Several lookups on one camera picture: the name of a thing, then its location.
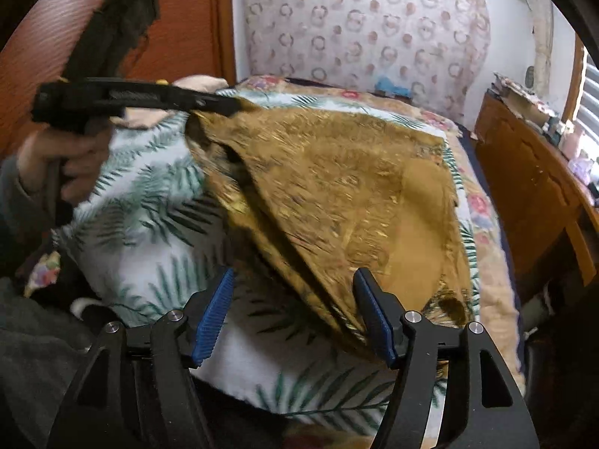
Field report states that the grey pot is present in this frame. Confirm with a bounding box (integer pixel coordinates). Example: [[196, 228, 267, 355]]
[[522, 292, 553, 333]]

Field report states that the floral bed blanket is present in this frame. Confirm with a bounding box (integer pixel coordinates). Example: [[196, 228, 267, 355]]
[[23, 75, 522, 449]]

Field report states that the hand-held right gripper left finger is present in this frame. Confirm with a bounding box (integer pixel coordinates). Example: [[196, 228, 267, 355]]
[[47, 268, 235, 449]]

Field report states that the person's grey clothing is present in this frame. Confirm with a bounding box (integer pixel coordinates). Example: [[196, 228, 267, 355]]
[[0, 276, 118, 449]]

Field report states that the dark blue mattress sheet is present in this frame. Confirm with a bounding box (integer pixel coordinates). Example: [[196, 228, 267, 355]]
[[456, 122, 520, 291]]

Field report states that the mustard gold printed garment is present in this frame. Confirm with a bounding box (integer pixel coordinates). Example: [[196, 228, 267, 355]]
[[185, 100, 473, 361]]

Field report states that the pink container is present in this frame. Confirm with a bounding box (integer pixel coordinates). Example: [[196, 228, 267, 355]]
[[562, 128, 586, 157]]

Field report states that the cardboard box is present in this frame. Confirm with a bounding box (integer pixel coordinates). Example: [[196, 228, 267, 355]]
[[501, 86, 550, 125]]

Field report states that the beige hanging curtain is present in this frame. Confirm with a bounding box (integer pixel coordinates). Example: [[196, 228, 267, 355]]
[[531, 0, 555, 92]]

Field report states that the palm leaf print blanket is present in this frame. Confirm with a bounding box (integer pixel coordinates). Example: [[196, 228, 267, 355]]
[[51, 86, 480, 431]]

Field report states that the wooden cabinet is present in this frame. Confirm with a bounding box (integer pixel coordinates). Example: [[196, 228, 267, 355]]
[[475, 91, 599, 300]]

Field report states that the person's left hand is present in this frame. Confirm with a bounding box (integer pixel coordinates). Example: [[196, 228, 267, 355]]
[[18, 119, 113, 202]]

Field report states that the blue object by bed head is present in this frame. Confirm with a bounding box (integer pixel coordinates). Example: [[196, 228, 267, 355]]
[[377, 75, 413, 99]]

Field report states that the person's left forearm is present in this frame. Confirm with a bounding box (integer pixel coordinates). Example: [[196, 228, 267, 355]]
[[0, 154, 61, 281]]

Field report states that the louvred window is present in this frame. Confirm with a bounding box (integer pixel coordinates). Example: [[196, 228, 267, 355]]
[[573, 51, 599, 150]]

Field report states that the ring patterned hanging cloth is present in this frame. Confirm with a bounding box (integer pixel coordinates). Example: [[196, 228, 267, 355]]
[[241, 0, 492, 122]]

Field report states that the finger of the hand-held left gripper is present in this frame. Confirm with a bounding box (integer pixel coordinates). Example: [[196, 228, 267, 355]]
[[187, 94, 256, 115]]

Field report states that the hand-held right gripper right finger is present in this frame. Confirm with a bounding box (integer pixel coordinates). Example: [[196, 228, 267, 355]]
[[352, 268, 539, 449]]

